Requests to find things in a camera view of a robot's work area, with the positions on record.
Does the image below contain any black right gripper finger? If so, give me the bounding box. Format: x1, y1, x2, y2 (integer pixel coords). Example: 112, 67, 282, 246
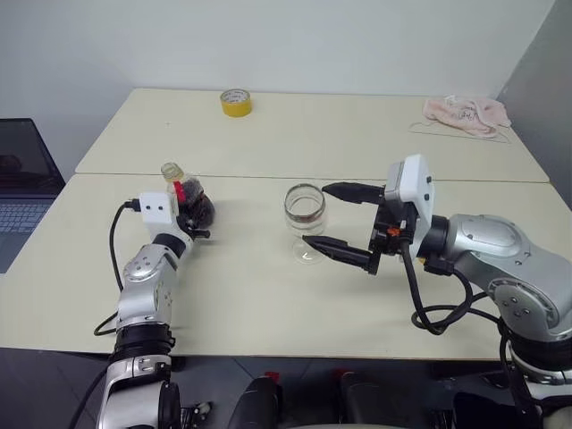
322, 181, 385, 206
301, 234, 374, 269

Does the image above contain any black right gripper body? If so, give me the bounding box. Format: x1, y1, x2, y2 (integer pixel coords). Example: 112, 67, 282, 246
366, 185, 412, 274

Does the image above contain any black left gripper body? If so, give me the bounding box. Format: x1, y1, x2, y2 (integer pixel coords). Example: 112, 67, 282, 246
176, 214, 201, 240

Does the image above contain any dark drink bottle red label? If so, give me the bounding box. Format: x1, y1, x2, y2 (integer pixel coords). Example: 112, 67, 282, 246
160, 161, 216, 228

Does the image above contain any clear wine glass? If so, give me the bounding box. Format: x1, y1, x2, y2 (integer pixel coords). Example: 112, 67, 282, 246
283, 181, 330, 265

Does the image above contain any yellow tape roll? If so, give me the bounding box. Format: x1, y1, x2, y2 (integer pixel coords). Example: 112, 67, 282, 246
220, 88, 253, 119

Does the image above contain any pink cloth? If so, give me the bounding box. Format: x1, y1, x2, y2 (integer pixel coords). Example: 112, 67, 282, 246
423, 94, 512, 135

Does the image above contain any dark rounded shape red mark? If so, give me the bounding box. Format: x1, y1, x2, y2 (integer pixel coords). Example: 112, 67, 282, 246
240, 370, 285, 429

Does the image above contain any dark laptop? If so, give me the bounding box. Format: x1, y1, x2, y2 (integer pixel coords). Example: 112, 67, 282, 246
0, 118, 63, 273

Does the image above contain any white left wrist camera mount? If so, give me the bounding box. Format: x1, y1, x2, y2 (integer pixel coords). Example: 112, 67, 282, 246
138, 190, 194, 254

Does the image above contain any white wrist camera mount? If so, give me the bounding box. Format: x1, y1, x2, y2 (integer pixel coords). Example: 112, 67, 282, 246
384, 154, 434, 260
138, 190, 194, 254

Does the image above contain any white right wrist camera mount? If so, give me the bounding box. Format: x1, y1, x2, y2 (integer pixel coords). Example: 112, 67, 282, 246
384, 154, 434, 260

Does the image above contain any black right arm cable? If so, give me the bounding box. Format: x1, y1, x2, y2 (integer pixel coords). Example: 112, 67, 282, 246
400, 239, 506, 336

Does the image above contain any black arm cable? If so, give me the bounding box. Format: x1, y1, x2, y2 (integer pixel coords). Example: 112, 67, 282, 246
400, 239, 506, 336
92, 198, 143, 339

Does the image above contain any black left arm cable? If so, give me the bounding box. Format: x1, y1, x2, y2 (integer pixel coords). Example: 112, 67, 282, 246
92, 198, 143, 339

